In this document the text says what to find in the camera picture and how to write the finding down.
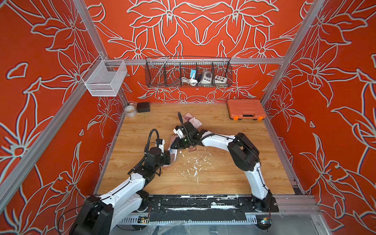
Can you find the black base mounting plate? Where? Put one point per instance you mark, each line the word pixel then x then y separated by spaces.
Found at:
pixel 206 208

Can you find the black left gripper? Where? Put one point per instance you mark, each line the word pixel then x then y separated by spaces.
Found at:
pixel 166 156

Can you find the pink paper packet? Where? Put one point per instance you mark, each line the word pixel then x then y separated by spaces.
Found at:
pixel 193 120

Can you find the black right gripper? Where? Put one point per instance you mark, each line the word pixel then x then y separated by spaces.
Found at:
pixel 177 144

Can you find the clear tape roll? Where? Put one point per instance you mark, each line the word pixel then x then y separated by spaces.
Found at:
pixel 130 111

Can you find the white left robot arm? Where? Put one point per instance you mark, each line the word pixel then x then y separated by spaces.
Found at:
pixel 99 215

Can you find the white round-dial device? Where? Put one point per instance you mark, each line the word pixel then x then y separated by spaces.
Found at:
pixel 206 78

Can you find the black wire wall basket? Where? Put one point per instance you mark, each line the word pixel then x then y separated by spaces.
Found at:
pixel 174 71

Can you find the white mesh wall basket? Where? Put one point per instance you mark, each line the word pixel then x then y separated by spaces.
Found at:
pixel 102 82

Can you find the small black box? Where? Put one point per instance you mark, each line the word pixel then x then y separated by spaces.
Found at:
pixel 143 107

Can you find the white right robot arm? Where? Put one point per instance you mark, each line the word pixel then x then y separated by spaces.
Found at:
pixel 243 152

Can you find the orange plastic tool case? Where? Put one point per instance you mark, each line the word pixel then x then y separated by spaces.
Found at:
pixel 246 109

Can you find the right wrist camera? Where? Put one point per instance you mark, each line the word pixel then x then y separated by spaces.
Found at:
pixel 178 131

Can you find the blue small box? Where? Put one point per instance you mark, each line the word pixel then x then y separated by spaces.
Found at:
pixel 193 74

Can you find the white dotted cube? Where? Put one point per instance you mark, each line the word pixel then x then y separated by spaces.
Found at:
pixel 220 80

